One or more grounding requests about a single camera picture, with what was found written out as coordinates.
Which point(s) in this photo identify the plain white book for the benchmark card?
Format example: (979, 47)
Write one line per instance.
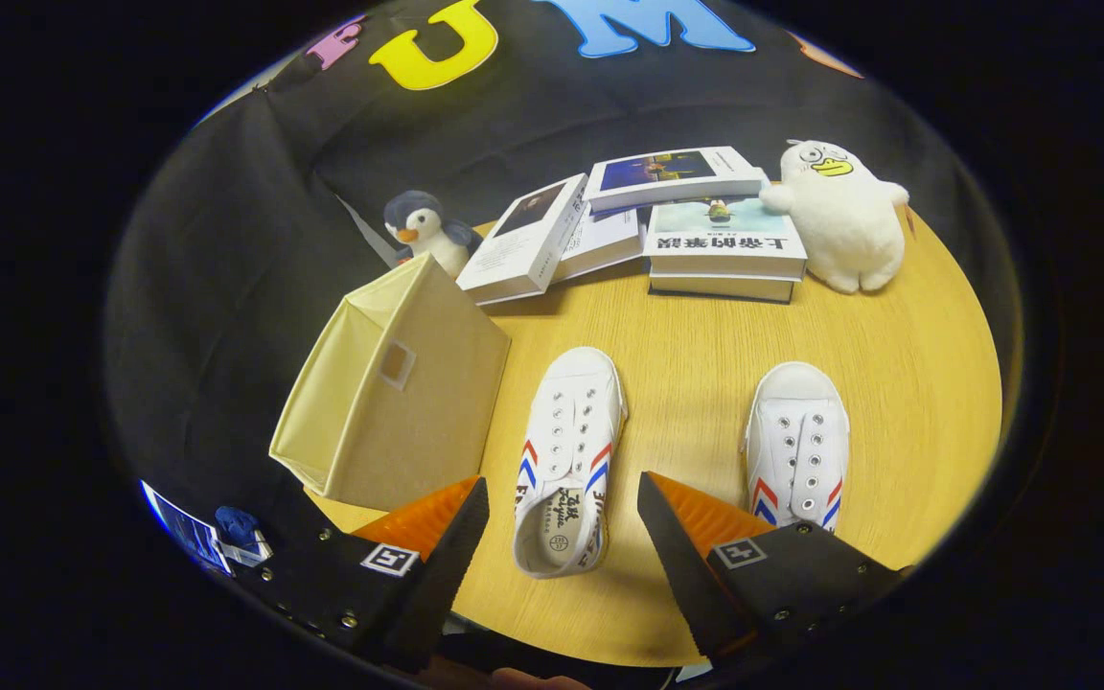
(605, 240)

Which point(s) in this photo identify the white duck plush toy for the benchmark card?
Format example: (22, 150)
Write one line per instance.
(844, 220)

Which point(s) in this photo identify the book with blue photo cover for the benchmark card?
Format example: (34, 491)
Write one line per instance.
(667, 177)

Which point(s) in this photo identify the grey penguin plush toy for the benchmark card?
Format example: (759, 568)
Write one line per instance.
(429, 230)

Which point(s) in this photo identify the blue crumpled cloth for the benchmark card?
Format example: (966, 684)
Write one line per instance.
(236, 525)

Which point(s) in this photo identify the beige fabric storage box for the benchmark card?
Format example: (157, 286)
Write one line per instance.
(418, 402)

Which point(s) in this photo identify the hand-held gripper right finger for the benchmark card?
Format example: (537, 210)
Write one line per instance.
(686, 575)

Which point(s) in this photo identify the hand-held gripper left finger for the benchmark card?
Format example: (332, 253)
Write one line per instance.
(437, 575)

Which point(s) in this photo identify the book with pale sky cover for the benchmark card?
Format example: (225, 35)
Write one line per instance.
(724, 244)

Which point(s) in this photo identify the white striped canvas shoe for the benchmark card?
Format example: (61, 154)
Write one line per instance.
(571, 431)
(796, 431)

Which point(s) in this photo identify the book with portrait cover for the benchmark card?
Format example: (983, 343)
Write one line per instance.
(523, 244)

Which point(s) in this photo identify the blue computer screen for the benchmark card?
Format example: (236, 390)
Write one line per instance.
(183, 527)

